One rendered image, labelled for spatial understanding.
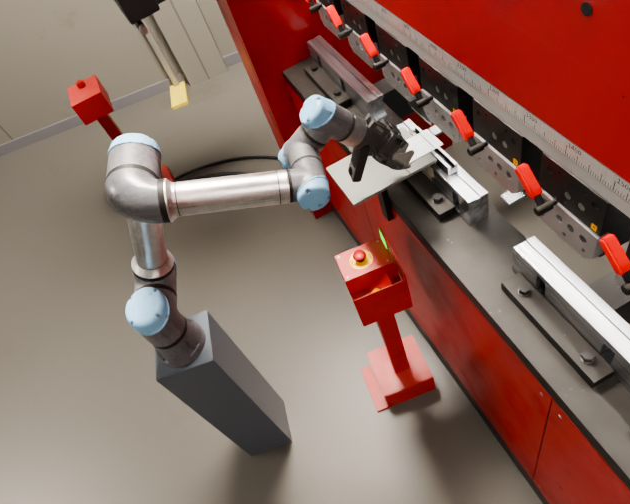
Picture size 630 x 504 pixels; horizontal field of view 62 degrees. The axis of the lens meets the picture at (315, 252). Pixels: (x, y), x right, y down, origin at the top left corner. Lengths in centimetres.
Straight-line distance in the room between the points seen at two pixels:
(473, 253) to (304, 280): 129
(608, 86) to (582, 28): 8
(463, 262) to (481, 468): 92
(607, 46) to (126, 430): 232
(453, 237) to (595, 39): 78
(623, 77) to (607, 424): 71
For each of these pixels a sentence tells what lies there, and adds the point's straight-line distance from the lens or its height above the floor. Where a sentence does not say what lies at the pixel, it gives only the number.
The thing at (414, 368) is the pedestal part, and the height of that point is 12.
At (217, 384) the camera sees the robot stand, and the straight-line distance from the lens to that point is 169.
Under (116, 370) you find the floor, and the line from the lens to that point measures 277.
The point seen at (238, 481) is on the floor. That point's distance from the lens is 227.
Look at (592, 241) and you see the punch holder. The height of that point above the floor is 124.
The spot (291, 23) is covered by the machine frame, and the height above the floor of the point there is 104.
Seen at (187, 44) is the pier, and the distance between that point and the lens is 405.
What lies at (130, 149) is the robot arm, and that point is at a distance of 125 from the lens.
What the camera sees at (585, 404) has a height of 88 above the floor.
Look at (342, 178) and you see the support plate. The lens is 149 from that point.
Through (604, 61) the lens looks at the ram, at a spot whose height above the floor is 156.
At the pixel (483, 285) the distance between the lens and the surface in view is 137.
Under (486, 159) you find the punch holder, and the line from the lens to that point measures 117.
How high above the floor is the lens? 203
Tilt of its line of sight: 50 degrees down
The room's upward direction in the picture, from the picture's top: 24 degrees counter-clockwise
